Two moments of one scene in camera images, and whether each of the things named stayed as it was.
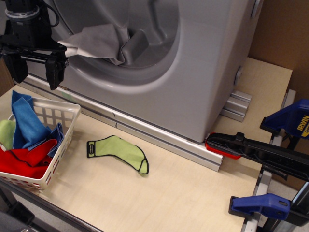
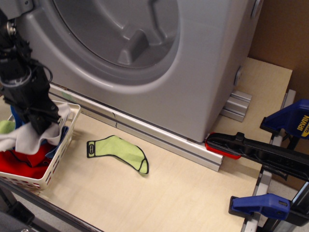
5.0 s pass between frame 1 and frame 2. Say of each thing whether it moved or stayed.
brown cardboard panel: stayed
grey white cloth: moved
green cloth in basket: stayed
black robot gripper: moved
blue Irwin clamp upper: stayed
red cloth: stayed
